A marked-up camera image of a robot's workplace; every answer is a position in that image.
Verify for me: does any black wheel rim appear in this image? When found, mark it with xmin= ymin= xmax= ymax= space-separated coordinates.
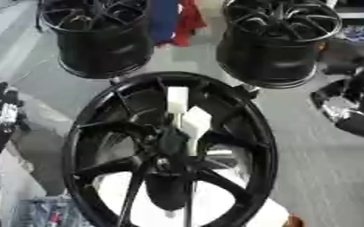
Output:
xmin=214 ymin=0 xmax=344 ymax=90
xmin=36 ymin=0 xmax=156 ymax=80

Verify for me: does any red cloth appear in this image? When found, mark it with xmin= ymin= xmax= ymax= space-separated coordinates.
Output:
xmin=170 ymin=0 xmax=209 ymax=48

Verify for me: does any black spoked wheel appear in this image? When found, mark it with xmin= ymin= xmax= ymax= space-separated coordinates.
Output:
xmin=60 ymin=71 xmax=281 ymax=227

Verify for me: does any white pin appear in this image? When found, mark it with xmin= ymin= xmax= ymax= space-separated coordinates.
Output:
xmin=164 ymin=86 xmax=192 ymax=129
xmin=180 ymin=106 xmax=215 ymax=157

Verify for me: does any blue cloth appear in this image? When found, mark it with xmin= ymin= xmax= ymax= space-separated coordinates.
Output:
xmin=147 ymin=0 xmax=181 ymax=46

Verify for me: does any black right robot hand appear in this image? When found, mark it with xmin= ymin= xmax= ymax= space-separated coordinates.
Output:
xmin=309 ymin=58 xmax=364 ymax=146

